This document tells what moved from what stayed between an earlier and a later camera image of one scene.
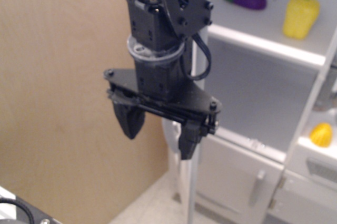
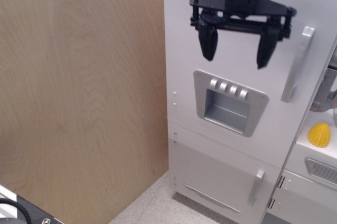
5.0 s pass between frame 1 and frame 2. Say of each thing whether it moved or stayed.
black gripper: moved
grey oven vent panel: stayed
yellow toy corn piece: stayed
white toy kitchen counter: stayed
